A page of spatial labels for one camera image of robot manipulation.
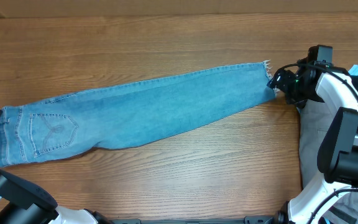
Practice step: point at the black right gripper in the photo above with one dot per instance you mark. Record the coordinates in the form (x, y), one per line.
(281, 83)

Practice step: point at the light blue denim jeans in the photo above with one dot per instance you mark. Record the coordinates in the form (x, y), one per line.
(128, 115)

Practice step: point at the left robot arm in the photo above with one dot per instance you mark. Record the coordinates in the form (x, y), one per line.
(23, 202)

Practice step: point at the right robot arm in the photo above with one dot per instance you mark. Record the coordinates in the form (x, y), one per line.
(337, 157)

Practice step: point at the grey folded trousers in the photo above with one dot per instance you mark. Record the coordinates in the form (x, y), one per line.
(315, 120)

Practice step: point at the black base frame bar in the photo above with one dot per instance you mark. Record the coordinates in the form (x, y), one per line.
(260, 219)

